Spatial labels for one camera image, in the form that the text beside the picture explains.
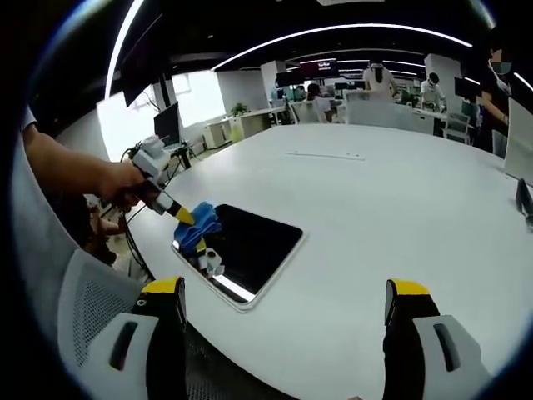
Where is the black desk monitor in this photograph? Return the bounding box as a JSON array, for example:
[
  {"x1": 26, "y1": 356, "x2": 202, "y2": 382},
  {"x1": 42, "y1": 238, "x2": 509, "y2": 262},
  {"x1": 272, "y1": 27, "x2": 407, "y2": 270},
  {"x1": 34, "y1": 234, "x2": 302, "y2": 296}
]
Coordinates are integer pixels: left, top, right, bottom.
[{"x1": 453, "y1": 77, "x2": 478, "y2": 102}]

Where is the white mesh office chair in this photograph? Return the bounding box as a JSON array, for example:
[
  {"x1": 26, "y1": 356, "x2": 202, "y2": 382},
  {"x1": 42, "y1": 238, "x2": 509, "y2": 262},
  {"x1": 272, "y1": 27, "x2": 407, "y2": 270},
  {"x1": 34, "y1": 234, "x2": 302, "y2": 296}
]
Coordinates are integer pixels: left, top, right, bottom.
[{"x1": 57, "y1": 248, "x2": 292, "y2": 400}]

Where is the red-lit hanging screen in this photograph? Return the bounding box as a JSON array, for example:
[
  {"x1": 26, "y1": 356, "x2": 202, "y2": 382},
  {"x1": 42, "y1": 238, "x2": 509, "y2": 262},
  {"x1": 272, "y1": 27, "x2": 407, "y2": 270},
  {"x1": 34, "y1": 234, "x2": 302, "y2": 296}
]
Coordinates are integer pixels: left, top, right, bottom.
[{"x1": 299, "y1": 58, "x2": 338, "y2": 78}]

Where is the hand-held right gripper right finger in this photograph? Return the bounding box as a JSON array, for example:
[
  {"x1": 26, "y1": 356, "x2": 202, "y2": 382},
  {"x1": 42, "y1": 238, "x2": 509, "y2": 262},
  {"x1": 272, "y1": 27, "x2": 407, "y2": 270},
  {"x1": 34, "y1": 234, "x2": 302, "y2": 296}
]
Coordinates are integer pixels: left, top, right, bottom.
[{"x1": 381, "y1": 277, "x2": 495, "y2": 400}]

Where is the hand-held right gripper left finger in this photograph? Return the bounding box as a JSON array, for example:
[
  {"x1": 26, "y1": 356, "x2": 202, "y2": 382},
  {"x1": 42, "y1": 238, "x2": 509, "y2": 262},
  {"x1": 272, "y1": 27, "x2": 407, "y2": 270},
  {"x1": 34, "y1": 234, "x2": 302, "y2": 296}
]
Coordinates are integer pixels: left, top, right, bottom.
[{"x1": 81, "y1": 274, "x2": 188, "y2": 400}]

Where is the black computer monitor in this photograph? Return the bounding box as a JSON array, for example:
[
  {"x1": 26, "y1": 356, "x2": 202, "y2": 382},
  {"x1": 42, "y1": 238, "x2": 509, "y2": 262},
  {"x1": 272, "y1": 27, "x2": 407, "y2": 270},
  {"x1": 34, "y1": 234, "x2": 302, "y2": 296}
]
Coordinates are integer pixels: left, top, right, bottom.
[{"x1": 152, "y1": 101, "x2": 182, "y2": 147}]

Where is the white desk partition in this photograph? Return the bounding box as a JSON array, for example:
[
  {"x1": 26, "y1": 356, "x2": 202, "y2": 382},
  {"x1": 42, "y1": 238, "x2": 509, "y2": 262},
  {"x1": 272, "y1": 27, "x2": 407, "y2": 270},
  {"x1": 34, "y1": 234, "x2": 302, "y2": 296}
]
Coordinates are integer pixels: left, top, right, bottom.
[{"x1": 344, "y1": 91, "x2": 436, "y2": 135}]

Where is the person's left hand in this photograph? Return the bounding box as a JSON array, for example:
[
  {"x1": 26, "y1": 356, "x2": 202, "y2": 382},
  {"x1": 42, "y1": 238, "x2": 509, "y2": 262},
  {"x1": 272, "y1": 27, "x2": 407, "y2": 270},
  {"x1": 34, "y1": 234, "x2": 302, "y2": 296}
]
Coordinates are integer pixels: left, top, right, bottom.
[{"x1": 99, "y1": 160, "x2": 147, "y2": 214}]

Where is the black tablet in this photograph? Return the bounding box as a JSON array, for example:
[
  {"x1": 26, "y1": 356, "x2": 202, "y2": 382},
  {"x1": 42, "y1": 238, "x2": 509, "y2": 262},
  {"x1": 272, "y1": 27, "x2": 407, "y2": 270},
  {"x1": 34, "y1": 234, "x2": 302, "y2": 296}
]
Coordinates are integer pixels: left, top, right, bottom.
[{"x1": 170, "y1": 202, "x2": 308, "y2": 313}]

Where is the black stand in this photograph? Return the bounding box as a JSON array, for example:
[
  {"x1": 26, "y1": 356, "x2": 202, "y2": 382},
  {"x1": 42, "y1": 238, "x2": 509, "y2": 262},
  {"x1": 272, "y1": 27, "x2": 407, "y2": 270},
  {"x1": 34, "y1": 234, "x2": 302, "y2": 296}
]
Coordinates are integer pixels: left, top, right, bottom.
[{"x1": 515, "y1": 177, "x2": 533, "y2": 228}]

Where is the curved ceiling light strip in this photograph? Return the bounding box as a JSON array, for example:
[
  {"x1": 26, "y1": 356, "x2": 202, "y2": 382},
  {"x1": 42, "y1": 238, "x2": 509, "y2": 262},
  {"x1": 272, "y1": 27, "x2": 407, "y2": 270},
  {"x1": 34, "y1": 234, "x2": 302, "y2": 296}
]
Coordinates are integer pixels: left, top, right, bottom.
[
  {"x1": 103, "y1": 0, "x2": 145, "y2": 99},
  {"x1": 214, "y1": 22, "x2": 474, "y2": 73}
]

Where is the blue cleaning cloth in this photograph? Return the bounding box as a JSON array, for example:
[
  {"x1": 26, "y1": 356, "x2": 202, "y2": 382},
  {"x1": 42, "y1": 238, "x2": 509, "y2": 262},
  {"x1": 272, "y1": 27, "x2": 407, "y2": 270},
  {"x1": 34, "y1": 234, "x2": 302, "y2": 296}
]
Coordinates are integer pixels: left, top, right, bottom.
[{"x1": 172, "y1": 201, "x2": 224, "y2": 253}]

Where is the white upright panel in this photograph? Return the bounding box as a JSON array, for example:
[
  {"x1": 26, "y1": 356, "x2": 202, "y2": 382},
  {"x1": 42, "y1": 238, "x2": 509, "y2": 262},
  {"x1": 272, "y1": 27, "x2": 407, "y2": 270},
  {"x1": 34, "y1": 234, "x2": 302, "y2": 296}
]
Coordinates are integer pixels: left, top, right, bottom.
[{"x1": 503, "y1": 97, "x2": 533, "y2": 185}]

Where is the white low cabinet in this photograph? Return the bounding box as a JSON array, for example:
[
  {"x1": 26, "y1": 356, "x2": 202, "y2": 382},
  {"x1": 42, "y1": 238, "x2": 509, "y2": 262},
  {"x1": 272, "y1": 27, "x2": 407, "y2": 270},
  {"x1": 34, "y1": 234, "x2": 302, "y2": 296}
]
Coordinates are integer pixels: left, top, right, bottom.
[{"x1": 203, "y1": 118, "x2": 232, "y2": 149}]

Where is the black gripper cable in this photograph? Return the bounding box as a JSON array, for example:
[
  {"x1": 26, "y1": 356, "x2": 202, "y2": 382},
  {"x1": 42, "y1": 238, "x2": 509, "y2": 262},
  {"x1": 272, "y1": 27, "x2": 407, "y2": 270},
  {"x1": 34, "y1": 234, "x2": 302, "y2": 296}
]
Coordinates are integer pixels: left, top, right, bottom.
[{"x1": 121, "y1": 142, "x2": 142, "y2": 164}]

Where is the black hanging display screen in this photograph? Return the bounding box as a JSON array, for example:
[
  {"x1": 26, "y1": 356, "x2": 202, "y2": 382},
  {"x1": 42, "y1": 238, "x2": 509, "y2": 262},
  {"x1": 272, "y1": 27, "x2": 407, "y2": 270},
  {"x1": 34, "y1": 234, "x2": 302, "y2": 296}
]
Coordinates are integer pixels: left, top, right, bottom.
[{"x1": 119, "y1": 22, "x2": 168, "y2": 108}]

